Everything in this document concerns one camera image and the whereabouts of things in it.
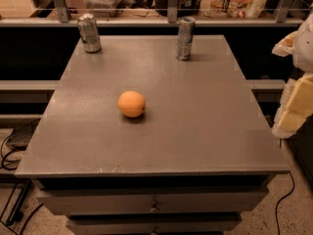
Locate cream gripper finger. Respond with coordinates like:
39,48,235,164
272,31,296,57
272,73,313,139

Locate orange fruit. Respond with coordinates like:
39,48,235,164
117,91,146,118

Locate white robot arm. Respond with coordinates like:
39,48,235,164
272,14,313,139

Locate silver blue soda can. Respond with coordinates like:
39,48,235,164
176,17,196,61

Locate silver green 7up can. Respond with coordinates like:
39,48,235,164
77,14,102,53

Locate snack bag on shelf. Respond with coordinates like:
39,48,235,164
204,0,267,19

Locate grey cabinet with drawers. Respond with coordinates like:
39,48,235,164
17,35,289,224

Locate upper drawer with knob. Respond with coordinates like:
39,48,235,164
37,187,268,215

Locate drawer with knob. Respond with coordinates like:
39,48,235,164
67,220,239,235
37,187,268,215

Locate metal railing shelf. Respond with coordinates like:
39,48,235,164
0,0,312,27

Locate lower drawer with knob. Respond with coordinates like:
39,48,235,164
67,220,239,235

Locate black power adapter box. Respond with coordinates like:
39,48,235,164
6,125,34,150

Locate black cable on right floor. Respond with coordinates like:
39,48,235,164
274,137,296,235

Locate black cables on left floor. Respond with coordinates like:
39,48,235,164
0,120,43,235

